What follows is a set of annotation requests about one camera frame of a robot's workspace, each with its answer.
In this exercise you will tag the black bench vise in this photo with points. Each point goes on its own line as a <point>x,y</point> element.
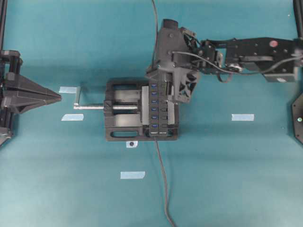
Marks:
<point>126,111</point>

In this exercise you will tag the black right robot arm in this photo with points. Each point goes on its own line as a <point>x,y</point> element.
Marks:
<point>278,60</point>

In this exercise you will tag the black multiport USB hub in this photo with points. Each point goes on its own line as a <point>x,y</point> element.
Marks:
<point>158,109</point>

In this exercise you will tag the blue tape strip bottom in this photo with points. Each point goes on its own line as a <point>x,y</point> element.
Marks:
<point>132,175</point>

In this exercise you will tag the black aluminium frame rail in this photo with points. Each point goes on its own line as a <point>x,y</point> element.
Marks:
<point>298,13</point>

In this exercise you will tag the blue tape strip middle left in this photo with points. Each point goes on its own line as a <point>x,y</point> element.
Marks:
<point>72,117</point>

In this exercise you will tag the blue tape strip right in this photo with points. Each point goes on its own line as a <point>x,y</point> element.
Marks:
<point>243,117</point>

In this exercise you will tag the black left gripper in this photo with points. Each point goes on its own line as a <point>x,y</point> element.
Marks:
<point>18,105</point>

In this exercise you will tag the blue tape strip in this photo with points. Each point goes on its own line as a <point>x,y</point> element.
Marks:
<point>72,117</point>
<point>68,90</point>
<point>132,175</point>
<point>243,117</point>

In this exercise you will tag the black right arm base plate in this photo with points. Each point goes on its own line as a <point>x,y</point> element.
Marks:
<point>297,117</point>

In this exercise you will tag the small black screw on tape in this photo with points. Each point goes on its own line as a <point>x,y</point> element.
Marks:
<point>131,144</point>

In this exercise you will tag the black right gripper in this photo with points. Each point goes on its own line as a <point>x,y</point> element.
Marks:
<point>173,76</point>

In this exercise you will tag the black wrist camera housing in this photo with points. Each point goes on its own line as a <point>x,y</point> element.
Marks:
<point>170,39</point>

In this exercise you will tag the blue tape strip upper left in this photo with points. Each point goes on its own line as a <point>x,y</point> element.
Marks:
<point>68,90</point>

